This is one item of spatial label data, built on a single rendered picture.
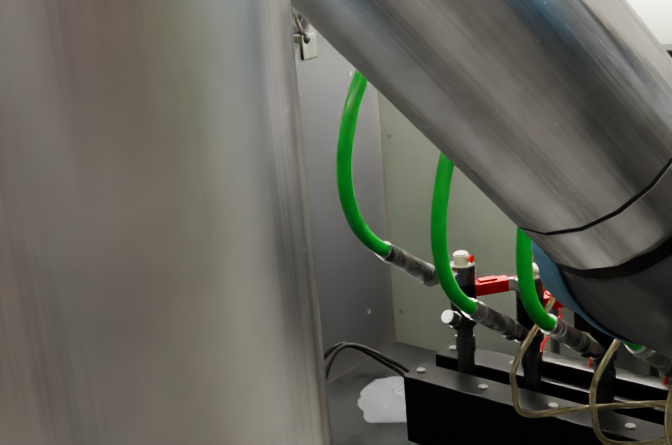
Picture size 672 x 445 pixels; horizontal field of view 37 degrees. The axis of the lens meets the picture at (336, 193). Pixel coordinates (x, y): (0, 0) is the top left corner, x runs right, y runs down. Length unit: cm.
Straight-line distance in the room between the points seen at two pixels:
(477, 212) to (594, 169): 109
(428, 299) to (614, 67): 120
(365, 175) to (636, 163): 113
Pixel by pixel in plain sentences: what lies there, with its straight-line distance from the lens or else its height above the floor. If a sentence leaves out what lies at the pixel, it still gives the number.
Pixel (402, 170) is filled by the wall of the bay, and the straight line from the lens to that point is 145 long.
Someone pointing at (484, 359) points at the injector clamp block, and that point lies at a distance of 115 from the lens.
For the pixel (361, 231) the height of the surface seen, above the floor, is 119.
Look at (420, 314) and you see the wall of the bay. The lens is 151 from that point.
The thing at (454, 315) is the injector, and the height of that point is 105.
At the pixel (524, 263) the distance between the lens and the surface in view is 85.
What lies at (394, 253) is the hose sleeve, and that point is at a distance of 97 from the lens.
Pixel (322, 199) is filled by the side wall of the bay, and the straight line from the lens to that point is 137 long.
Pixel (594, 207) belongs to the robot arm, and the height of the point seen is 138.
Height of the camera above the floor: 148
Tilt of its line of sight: 16 degrees down
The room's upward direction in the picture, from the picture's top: 5 degrees counter-clockwise
